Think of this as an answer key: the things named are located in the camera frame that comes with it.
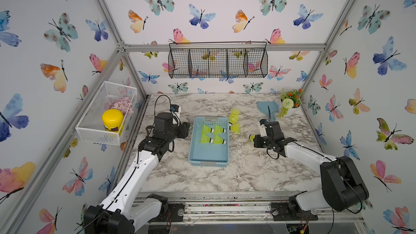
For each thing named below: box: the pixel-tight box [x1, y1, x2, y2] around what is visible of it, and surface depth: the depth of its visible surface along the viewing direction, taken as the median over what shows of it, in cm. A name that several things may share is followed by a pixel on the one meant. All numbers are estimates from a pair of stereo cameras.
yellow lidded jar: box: [101, 108, 125, 133], surface depth 65 cm
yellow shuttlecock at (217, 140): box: [212, 134, 227, 146], surface depth 96 cm
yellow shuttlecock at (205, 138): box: [199, 133, 214, 144], surface depth 97 cm
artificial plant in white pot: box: [277, 88, 305, 119], surface depth 101 cm
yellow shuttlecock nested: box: [228, 122, 240, 134], surface depth 103 cm
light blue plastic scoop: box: [256, 100, 279, 122], surface depth 117 cm
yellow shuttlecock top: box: [228, 108, 240, 126], surface depth 107 cm
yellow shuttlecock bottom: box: [213, 124, 227, 135], surface depth 101 cm
